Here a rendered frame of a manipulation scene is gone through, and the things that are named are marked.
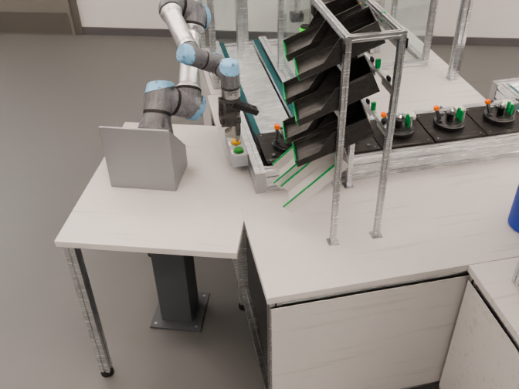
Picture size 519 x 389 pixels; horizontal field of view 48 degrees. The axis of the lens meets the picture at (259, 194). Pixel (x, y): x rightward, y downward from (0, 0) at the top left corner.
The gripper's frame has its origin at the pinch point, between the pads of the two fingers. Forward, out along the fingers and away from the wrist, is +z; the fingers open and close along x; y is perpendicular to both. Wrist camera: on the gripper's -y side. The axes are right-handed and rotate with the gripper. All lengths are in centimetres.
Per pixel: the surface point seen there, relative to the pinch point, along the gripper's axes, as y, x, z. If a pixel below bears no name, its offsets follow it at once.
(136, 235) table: 46, 34, 16
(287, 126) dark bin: -15.4, 23.7, -17.3
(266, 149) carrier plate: -11.6, 2.8, 5.2
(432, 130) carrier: -86, 5, 5
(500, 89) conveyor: -138, -27, 7
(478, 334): -69, 91, 36
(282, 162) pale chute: -13.7, 22.1, -0.4
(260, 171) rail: -6.1, 16.2, 6.9
